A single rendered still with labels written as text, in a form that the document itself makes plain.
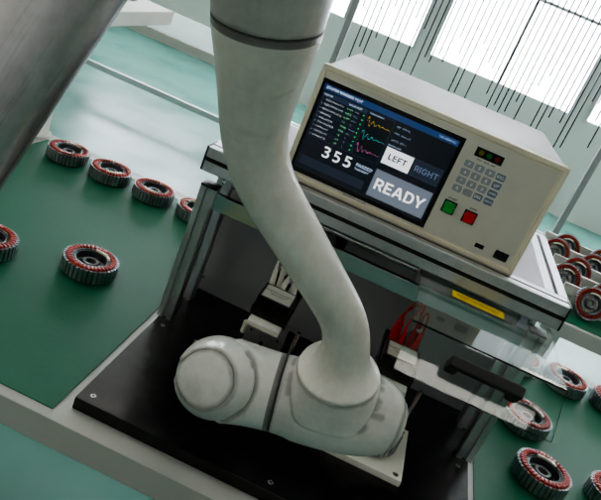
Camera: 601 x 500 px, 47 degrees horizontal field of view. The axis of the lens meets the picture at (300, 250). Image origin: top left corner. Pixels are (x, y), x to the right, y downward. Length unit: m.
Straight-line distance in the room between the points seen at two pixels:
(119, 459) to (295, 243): 0.51
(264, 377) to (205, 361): 0.08
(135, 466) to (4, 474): 1.02
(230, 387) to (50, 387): 0.41
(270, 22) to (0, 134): 0.25
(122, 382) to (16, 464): 0.97
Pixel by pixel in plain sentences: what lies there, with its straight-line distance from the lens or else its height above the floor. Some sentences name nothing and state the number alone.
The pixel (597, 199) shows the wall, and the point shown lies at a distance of 7.79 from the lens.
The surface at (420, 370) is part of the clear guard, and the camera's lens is 1.01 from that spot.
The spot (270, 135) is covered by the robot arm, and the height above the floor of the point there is 1.31.
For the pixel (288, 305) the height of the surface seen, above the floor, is 0.92.
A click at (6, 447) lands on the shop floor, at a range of 2.13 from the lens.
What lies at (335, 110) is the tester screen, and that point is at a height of 1.25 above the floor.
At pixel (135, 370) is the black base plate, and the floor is 0.77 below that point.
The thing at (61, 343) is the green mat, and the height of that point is 0.75.
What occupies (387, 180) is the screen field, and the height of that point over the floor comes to 1.18.
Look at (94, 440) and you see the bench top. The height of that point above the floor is 0.75.
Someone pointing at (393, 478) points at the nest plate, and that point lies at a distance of 1.20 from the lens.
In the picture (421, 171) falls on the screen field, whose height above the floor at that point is 1.22.
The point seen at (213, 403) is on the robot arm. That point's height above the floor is 0.99.
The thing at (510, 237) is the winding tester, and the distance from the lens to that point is 1.22.
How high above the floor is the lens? 1.47
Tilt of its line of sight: 22 degrees down
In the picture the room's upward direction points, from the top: 23 degrees clockwise
